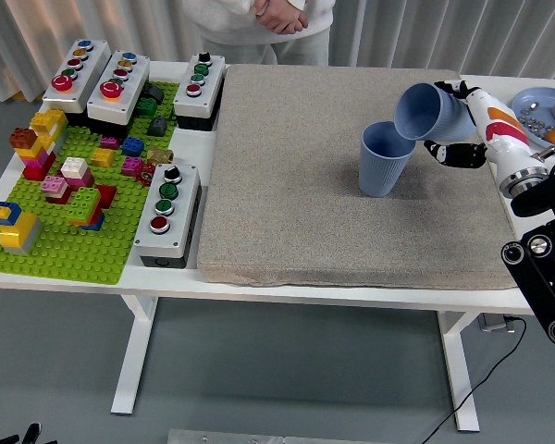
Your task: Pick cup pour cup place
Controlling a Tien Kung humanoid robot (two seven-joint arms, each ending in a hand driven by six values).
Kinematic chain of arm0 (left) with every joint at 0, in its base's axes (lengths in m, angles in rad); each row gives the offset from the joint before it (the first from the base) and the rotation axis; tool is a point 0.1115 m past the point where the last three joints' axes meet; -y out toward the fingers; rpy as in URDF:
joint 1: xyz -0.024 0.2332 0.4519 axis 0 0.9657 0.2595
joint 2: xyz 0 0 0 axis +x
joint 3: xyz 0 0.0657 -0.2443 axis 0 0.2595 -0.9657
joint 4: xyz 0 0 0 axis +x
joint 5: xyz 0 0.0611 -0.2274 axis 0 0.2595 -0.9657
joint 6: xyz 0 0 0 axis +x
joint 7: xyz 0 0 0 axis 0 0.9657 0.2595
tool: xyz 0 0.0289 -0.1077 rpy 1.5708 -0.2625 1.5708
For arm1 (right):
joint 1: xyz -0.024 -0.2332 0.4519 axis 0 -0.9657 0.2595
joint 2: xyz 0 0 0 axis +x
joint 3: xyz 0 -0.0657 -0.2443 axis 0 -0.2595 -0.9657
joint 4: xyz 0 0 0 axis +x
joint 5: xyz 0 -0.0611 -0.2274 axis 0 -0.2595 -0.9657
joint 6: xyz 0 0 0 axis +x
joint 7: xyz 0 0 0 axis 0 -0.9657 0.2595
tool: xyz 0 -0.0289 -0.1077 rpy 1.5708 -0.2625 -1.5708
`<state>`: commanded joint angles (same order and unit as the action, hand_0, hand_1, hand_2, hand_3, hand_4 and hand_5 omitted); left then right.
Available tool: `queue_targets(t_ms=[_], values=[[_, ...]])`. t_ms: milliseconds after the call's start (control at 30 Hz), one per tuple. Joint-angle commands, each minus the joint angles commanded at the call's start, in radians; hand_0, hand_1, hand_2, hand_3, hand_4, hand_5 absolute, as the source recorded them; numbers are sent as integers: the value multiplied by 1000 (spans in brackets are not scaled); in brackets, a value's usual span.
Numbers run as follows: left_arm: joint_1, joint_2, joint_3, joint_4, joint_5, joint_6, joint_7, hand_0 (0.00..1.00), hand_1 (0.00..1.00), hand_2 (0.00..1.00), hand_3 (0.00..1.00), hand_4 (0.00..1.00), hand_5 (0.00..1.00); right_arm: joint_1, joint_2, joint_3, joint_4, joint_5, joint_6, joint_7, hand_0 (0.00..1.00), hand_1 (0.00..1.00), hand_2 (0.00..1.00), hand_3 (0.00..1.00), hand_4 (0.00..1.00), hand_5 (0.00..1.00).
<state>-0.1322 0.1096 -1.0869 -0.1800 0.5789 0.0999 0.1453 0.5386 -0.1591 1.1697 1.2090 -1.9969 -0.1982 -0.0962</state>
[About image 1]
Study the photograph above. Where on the person's right hand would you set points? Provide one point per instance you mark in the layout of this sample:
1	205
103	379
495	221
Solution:
263	14

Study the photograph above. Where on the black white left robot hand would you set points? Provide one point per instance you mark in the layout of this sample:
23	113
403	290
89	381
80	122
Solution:
30	435

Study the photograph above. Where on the person's left hand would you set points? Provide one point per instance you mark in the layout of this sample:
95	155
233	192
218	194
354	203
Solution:
291	20

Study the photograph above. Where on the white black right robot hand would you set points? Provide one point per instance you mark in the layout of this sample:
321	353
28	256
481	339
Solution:
504	139

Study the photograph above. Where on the blue ribbed cup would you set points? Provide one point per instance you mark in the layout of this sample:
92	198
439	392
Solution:
430	111
379	171

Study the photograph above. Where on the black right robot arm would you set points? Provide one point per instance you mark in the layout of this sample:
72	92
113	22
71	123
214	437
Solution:
543	259

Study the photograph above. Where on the person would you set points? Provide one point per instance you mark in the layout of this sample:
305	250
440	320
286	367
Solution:
222	23

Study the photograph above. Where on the blue plate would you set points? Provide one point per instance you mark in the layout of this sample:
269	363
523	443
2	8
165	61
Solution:
529	96

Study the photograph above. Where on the four-button control box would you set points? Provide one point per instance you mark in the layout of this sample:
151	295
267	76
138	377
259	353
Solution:
180	217
210	88

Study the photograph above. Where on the white curtain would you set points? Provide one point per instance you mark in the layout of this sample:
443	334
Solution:
398	28

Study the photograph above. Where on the white table leg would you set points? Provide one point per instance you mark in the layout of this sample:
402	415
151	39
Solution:
131	361
460	370

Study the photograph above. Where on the dark grey sloped brick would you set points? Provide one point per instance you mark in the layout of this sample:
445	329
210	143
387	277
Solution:
154	94

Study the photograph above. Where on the dark green brick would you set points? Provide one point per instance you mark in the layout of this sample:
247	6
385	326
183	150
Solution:
146	106

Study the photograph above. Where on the five-button control box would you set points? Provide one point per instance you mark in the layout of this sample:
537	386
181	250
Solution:
90	69
131	88

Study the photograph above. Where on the grey-brown mat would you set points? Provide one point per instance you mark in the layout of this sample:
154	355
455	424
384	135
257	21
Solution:
296	185

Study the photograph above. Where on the brass pipe fitting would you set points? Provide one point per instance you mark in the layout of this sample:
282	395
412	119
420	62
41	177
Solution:
159	155

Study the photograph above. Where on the grey table control box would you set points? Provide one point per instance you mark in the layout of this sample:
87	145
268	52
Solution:
490	323

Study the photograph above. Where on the green brick baseplate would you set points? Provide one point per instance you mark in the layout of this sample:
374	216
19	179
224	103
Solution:
74	254

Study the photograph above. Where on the red gear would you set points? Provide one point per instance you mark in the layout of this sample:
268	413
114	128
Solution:
145	173

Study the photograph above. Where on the small magenta brick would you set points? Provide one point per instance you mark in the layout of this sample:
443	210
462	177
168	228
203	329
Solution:
109	142

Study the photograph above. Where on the yellow blue grey brick stack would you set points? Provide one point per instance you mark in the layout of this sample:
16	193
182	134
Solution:
18	231

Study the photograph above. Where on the green red blue brick stack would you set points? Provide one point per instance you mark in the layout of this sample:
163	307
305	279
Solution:
85	203

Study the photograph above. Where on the yellow white brick tower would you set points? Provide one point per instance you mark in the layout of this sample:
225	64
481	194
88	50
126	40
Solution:
48	122

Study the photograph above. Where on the white pink brick stack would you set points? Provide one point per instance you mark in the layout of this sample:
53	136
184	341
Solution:
76	171

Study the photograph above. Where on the pink red brick stack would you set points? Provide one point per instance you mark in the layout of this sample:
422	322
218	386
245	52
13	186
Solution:
55	187

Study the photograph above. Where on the brown yellow red brick tower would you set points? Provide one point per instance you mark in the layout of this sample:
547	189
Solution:
34	157

